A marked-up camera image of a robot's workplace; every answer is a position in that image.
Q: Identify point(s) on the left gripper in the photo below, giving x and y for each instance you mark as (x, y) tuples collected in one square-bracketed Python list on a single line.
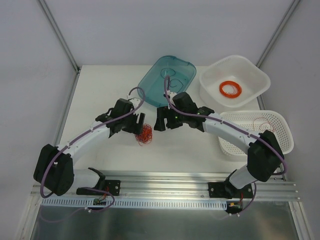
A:
[(136, 122)]

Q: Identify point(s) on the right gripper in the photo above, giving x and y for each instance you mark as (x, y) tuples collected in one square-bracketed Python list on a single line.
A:
[(166, 120)]

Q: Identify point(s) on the red purple wire ball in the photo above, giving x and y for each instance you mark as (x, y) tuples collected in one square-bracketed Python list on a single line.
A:
[(146, 136)]

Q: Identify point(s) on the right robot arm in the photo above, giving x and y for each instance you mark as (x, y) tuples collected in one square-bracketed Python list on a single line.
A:
[(263, 151)]

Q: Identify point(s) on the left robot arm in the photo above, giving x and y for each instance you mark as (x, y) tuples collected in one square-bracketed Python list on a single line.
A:
[(55, 166)]

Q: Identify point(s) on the teal transparent plastic tray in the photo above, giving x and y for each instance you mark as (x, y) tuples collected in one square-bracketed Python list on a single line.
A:
[(180, 72)]

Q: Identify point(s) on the white deep plastic basket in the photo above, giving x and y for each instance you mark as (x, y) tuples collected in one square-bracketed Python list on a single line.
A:
[(232, 82)]

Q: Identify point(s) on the white perforated shallow basket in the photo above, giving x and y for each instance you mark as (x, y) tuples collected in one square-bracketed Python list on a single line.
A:
[(261, 120)]

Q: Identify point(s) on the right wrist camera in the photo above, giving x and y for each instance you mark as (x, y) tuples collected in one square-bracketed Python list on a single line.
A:
[(169, 97)]

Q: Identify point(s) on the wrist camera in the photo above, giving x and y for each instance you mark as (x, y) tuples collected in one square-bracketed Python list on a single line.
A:
[(169, 97), (137, 103)]

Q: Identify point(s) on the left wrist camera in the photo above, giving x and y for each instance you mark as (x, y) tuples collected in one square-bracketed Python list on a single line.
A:
[(137, 103)]

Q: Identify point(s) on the aluminium mounting rail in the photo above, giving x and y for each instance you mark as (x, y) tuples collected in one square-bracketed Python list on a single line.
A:
[(193, 186)]

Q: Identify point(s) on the left aluminium frame post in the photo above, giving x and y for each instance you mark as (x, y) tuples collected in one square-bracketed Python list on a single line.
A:
[(56, 29)]

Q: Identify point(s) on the aluminium frame post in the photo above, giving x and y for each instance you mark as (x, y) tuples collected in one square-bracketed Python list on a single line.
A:
[(56, 29), (294, 4)]

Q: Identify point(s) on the white slotted cable duct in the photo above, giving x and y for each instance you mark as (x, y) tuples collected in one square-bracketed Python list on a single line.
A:
[(135, 203)]

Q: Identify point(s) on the right aluminium frame post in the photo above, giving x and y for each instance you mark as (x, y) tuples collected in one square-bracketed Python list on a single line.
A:
[(294, 4)]

